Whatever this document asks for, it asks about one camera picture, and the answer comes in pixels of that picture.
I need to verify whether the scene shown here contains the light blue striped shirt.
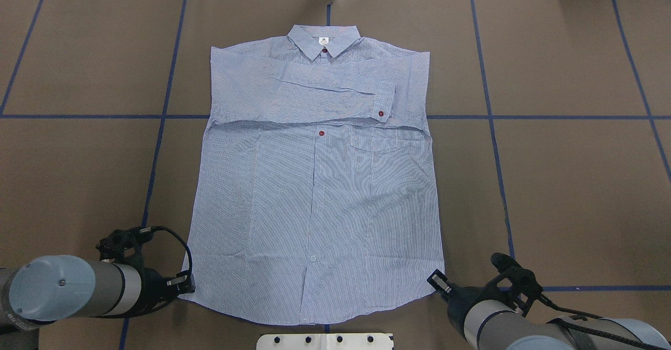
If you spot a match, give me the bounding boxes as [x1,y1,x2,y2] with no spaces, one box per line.
[182,25,444,326]

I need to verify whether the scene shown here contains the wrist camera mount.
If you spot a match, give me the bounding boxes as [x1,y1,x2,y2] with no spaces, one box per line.
[489,253,544,317]
[95,226,154,268]

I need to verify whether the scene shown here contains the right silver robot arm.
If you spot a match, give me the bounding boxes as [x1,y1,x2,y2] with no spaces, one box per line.
[427,267,669,349]

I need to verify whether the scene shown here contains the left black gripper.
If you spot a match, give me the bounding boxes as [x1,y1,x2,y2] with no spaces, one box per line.
[137,267,195,314]

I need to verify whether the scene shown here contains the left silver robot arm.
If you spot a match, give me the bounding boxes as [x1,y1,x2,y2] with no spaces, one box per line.
[1,255,194,349]

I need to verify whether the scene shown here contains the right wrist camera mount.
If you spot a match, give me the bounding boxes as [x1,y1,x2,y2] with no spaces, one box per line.
[489,253,544,317]

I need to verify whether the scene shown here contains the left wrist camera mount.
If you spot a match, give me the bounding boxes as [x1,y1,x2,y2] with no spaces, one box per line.
[95,226,154,268]

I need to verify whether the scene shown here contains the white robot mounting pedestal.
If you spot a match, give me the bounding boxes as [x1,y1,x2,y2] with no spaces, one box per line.
[256,333,395,349]

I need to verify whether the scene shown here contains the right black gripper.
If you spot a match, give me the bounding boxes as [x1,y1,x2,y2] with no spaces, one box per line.
[427,269,496,330]

